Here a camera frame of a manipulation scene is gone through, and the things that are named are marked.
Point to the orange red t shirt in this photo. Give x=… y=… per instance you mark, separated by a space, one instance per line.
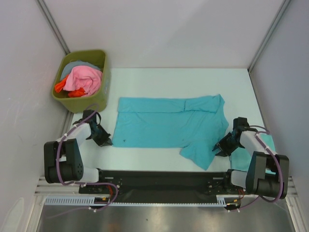
x=74 y=93

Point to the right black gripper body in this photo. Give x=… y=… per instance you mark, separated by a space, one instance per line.
x=228 y=145

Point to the pink t shirt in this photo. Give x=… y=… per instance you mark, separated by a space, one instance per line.
x=85 y=77

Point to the grey blue t shirt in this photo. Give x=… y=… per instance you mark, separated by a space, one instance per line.
x=68 y=68

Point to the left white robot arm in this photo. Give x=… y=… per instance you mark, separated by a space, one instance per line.
x=62 y=158

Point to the aluminium extrusion rail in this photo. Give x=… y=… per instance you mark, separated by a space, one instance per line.
x=55 y=189

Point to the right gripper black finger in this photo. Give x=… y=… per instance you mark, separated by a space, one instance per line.
x=221 y=153
x=216 y=147

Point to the olive green plastic bin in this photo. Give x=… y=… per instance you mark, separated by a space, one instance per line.
x=97 y=101

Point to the folded teal t shirt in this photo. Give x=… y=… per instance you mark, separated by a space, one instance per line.
x=240 y=158

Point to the cyan blue t shirt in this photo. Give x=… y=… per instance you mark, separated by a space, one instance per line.
x=194 y=125

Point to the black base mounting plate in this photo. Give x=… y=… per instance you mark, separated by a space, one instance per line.
x=163 y=186

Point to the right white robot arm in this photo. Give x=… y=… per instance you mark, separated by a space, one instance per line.
x=268 y=172

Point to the white slotted cable duct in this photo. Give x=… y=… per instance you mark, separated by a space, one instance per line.
x=212 y=201

